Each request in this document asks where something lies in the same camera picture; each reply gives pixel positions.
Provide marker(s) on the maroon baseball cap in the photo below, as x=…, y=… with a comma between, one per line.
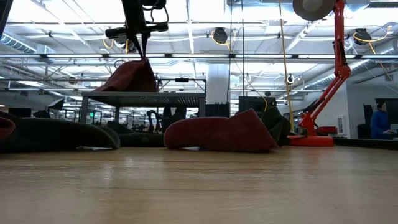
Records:
x=5, y=127
x=130, y=77

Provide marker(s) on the pink knitted garment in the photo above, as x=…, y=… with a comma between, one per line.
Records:
x=217, y=133

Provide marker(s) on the dark grey baseball cap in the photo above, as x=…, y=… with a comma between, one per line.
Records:
x=276, y=124
x=140, y=139
x=59, y=133

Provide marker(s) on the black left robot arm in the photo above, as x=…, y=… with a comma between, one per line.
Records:
x=133, y=12

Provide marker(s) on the grey perforated metal shelf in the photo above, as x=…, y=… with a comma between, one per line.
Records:
x=140, y=99

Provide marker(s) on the black box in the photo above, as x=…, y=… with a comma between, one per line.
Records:
x=217, y=110

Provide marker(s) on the black monitor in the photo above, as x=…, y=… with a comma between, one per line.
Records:
x=392, y=112
x=252, y=104

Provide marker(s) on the red desk lamp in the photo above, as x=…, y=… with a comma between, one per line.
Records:
x=340, y=68

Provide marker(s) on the red tray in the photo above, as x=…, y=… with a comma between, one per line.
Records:
x=327, y=129

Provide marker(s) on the person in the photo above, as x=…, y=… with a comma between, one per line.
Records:
x=379, y=124

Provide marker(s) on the background black frame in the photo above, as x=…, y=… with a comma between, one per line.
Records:
x=182, y=79

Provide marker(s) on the overhead frame bar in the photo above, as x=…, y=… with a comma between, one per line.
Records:
x=230, y=56

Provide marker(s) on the black frame post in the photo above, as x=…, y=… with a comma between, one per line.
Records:
x=5, y=12

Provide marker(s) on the black table edge rail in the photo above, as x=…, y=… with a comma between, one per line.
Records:
x=367, y=143

